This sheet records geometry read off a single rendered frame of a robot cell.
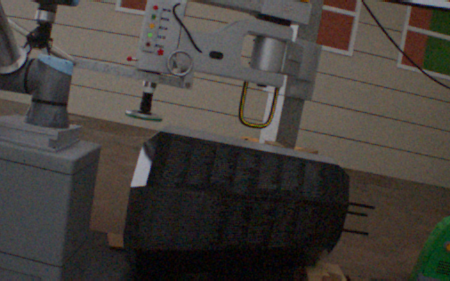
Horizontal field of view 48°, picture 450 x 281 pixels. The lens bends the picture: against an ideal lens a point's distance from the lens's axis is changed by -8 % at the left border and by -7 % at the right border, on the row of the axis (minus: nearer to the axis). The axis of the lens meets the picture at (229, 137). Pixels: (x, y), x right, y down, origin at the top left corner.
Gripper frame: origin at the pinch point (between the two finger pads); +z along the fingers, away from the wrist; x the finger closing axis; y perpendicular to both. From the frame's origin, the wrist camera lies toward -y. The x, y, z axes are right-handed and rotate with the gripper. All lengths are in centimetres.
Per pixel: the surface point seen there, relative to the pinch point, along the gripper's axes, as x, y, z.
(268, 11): -87, 95, -55
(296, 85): -110, 164, -18
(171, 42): -40, 77, -26
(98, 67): -4, 68, -5
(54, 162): -34, -34, 32
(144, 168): -43, 57, 42
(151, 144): -42, 67, 30
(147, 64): -30, 74, -11
